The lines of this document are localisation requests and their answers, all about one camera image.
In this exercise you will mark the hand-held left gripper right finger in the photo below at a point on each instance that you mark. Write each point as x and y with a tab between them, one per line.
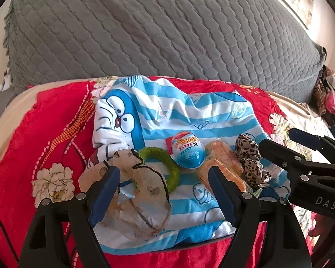
223	194

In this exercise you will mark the beige sheer scrunchie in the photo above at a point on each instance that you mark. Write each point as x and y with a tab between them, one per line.
145	184

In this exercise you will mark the leopard print scrunchie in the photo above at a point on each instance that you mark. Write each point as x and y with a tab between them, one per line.
248	159

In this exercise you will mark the small patterned bedside item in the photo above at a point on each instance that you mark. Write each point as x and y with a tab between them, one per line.
7	79

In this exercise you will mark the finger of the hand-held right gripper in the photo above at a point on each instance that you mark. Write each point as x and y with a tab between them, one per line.
282	156
307	139

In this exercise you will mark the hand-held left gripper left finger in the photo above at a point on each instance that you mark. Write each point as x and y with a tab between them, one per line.
106	191

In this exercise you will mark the red blue toy egg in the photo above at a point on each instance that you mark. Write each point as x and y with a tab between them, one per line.
187	150

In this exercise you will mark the pile of clothes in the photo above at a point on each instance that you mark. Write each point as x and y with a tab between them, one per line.
330	100

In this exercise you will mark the grey quilted headboard cover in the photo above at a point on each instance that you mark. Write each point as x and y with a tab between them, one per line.
156	28

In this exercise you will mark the clear biscuit packet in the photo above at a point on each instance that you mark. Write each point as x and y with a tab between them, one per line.
203	174
223	153

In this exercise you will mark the red floral blanket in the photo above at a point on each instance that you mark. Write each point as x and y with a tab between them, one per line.
30	150

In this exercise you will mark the blue striped cartoon cloth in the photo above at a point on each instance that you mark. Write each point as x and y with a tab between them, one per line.
167	109

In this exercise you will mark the green fuzzy scrunchie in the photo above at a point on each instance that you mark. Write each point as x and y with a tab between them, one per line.
174	176

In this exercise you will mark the grey bedside table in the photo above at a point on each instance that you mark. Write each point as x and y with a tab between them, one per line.
0	109

